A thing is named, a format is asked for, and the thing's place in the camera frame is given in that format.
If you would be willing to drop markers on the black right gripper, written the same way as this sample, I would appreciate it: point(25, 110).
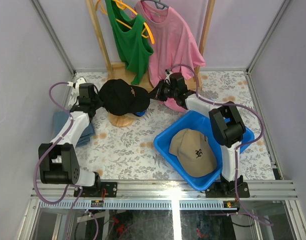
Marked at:
point(157, 93)

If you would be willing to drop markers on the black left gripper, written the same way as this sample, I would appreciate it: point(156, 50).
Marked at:
point(98, 102)

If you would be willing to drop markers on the blue baseball cap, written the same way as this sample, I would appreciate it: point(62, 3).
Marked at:
point(139, 114)

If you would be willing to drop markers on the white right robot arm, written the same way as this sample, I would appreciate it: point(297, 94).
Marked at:
point(221, 122)

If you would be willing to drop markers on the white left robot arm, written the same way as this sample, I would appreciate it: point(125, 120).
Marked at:
point(58, 160)

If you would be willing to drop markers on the folded blue denim cloth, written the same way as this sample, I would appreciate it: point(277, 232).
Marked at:
point(60, 118)

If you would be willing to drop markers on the wooden hat stand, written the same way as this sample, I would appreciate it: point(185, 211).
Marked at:
point(120, 121)

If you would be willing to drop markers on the blue plastic bin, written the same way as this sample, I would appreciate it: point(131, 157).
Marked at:
point(167, 147)

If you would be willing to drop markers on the pink t-shirt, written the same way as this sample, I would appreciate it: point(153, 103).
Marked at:
point(174, 41)

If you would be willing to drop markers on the green tank top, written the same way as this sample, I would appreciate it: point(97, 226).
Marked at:
point(133, 49)

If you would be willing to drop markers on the grey clothes hanger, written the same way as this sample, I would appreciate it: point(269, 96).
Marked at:
point(158, 4)

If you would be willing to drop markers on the yellow clothes hanger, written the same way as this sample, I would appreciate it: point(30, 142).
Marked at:
point(146, 32)

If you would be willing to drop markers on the aluminium mounting rail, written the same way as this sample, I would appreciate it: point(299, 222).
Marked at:
point(164, 195)

